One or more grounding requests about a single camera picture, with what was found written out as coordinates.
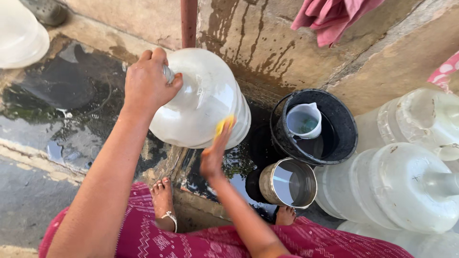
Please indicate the person's right hand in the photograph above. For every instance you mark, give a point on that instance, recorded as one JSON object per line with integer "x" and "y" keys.
{"x": 212, "y": 159}

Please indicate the person's left hand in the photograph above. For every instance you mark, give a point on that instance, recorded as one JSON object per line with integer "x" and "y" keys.
{"x": 147, "y": 86}

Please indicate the person's right fingers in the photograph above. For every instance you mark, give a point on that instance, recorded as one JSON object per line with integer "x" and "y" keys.
{"x": 223, "y": 138}

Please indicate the yellow scrub sponge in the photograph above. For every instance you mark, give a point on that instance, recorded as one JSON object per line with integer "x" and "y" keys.
{"x": 221, "y": 124}

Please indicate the large translucent water jug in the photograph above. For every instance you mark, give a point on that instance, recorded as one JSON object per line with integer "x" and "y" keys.
{"x": 19, "y": 36}
{"x": 208, "y": 100}
{"x": 405, "y": 242}
{"x": 412, "y": 118}
{"x": 387, "y": 190}

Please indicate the steel pot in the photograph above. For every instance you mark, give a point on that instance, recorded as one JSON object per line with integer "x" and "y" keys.
{"x": 287, "y": 184}

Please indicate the white plastic mug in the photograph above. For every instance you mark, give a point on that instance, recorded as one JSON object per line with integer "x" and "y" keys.
{"x": 304, "y": 122}

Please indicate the person's left foot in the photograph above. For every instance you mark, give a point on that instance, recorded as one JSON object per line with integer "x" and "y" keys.
{"x": 162, "y": 200}

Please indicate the person's foot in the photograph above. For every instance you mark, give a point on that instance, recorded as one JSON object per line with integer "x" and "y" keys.
{"x": 285, "y": 215}
{"x": 162, "y": 200}

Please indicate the silver anklet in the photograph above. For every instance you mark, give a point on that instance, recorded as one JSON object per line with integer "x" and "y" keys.
{"x": 171, "y": 217}

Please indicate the person's right foot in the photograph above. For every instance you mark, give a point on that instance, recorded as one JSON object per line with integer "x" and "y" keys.
{"x": 285, "y": 215}

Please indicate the maroon patterned dress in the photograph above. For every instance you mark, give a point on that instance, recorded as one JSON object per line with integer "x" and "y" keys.
{"x": 215, "y": 243}

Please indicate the red metal pipe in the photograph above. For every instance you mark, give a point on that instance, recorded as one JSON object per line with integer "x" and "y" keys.
{"x": 189, "y": 23}

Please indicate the black plastic bucket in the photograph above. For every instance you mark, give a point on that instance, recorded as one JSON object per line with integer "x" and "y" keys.
{"x": 342, "y": 122}

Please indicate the grey rubber shoe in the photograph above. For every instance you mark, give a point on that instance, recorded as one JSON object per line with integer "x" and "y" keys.
{"x": 48, "y": 10}

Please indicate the pink dotted cloth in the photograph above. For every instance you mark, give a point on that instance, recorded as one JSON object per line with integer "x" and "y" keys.
{"x": 444, "y": 71}

